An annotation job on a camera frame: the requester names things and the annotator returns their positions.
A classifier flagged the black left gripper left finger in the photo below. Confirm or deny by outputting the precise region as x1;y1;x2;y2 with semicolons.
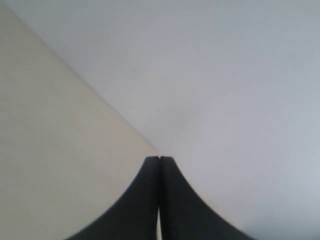
69;156;160;240

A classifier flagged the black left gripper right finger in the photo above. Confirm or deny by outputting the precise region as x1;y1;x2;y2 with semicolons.
159;156;251;240

